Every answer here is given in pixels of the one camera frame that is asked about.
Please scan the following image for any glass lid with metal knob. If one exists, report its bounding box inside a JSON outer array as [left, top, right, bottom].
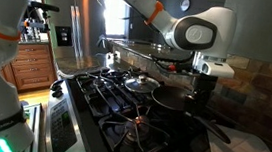
[[122, 72, 162, 96]]

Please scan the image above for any camera mount with orange clamp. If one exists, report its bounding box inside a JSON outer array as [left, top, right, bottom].
[[18, 17, 50, 33]]

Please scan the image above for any bright window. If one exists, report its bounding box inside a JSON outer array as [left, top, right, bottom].
[[99, 0, 133, 39]]

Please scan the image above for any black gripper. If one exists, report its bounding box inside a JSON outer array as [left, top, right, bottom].
[[184, 71, 220, 117]]

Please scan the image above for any black bar camera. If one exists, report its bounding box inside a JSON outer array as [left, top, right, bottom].
[[28, 0, 62, 13]]

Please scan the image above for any black stove knob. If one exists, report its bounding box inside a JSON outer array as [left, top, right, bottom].
[[50, 88, 64, 100], [49, 77, 65, 92]]

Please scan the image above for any black fridge dispenser panel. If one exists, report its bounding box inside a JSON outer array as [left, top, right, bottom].
[[53, 25, 75, 49]]

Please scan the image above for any stainless steel refrigerator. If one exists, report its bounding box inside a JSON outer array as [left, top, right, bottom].
[[35, 0, 112, 67]]

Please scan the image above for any black frying pan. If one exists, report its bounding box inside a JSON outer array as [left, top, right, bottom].
[[146, 84, 237, 145]]

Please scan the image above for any wooden drawer cabinet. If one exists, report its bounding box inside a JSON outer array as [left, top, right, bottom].
[[0, 38, 62, 96]]

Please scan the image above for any black gas stove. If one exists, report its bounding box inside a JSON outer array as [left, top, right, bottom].
[[41, 59, 217, 152]]

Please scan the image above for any round wall clock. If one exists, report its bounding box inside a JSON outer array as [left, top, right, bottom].
[[178, 0, 192, 13]]

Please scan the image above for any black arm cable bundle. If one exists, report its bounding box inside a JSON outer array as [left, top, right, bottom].
[[146, 48, 196, 77]]

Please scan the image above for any power outlet plate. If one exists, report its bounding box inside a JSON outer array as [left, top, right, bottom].
[[111, 50, 122, 64]]

